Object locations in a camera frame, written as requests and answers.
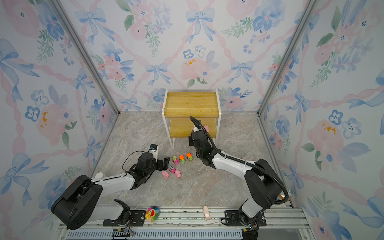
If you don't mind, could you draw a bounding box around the orange yellow toy truck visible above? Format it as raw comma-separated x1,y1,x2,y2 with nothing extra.
186,153,194,162

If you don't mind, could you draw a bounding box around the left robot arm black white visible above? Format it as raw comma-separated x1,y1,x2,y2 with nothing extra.
51,150,170,230

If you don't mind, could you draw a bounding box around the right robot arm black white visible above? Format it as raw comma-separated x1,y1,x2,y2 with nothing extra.
189,116,290,227

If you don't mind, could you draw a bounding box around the white wood two-tier shelf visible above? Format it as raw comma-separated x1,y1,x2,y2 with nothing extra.
162,90,222,150

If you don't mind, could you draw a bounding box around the pink teal toy truck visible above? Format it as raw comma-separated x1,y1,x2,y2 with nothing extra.
168,166,176,174

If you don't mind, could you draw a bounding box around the pink green toy truck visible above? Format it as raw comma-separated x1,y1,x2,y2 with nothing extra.
172,156,180,165

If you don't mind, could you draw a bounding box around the orange green toy truck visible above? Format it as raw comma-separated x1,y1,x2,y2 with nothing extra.
179,155,186,164

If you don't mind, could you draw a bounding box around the rainbow flower plush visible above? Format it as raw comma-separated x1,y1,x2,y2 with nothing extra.
145,206,160,222

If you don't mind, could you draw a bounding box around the pink eraser block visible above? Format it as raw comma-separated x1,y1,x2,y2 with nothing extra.
203,206,211,221

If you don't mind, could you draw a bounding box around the orange soda can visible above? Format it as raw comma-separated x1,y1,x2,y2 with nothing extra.
277,191,292,205

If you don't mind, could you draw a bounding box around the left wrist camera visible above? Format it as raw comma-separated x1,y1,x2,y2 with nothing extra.
148,144,158,160

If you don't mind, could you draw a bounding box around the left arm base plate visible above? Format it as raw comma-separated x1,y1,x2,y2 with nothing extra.
103,210,146,227

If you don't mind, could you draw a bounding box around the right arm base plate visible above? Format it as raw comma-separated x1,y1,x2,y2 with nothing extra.
221,210,267,228

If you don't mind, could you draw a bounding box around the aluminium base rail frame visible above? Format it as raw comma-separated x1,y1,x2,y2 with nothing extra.
53,205,315,240

